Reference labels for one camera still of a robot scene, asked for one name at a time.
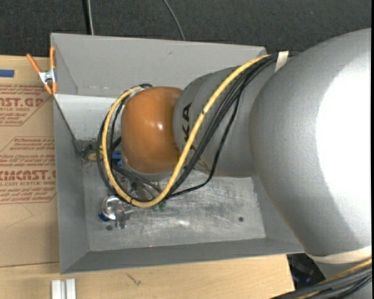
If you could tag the small yellow thing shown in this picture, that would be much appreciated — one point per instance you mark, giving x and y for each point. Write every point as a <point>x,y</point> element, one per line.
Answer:
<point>91,157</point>

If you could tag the brown cardboard board, red print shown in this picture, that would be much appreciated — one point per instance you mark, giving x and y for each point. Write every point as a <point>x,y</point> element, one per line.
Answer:
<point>22,216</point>

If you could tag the clear glass thing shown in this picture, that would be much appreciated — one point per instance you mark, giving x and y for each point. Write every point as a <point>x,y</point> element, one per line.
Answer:
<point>111,206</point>

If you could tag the small blue thing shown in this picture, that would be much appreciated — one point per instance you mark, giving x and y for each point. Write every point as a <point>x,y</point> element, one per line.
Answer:
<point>116,159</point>

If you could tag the grey metal bin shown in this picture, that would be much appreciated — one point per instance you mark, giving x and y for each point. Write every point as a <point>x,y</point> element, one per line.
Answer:
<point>205,216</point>

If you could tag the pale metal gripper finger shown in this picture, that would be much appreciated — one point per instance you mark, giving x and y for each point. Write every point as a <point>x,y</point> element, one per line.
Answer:
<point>122,220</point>

